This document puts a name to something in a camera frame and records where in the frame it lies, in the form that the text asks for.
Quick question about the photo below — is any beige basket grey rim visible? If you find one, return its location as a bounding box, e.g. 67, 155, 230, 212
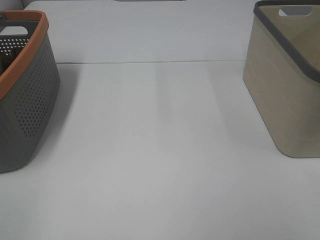
243, 0, 320, 158

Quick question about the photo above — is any grey perforated basket orange rim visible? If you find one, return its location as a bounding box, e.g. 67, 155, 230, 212
0, 10, 61, 173

